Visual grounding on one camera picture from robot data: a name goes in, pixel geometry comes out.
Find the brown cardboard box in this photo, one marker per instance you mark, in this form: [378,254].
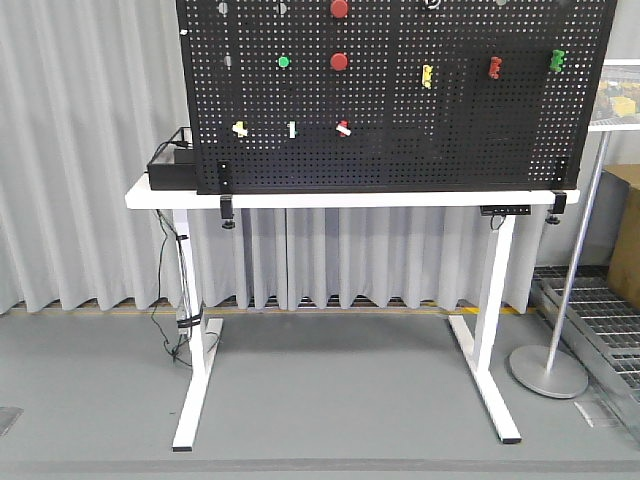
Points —
[623,272]

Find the white height-adjustable desk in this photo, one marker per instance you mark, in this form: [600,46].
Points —
[476,344]

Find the right black table clamp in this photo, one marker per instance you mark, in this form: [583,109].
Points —
[557,208]

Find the red push button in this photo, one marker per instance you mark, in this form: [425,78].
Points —
[339,61]
[339,9]

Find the yellow white toggle switch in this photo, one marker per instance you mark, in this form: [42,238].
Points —
[239,128]

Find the grey metal stanchion post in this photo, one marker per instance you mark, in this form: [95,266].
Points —
[560,320]

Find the lower red push button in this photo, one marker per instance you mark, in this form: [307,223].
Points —
[339,61]

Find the white pleated curtain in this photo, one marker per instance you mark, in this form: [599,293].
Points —
[89,89]

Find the yellow rocker switch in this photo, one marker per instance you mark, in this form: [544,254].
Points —
[427,76]

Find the black table clamp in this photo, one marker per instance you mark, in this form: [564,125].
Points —
[557,208]
[225,185]

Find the left black table clamp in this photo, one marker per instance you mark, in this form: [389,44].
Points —
[225,185]

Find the desk height control panel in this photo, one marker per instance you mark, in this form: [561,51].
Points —
[505,210]

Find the black perforated pegboard panel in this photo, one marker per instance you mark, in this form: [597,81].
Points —
[524,131]

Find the metal floor grating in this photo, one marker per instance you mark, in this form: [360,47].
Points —
[599,339]

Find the red white toggle switch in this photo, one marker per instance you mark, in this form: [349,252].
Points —
[343,128]

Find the black electronics box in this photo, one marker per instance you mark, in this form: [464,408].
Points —
[172,166]

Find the upper red push button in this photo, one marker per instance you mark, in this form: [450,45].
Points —
[339,9]

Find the green white toggle switch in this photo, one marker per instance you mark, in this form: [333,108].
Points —
[292,129]

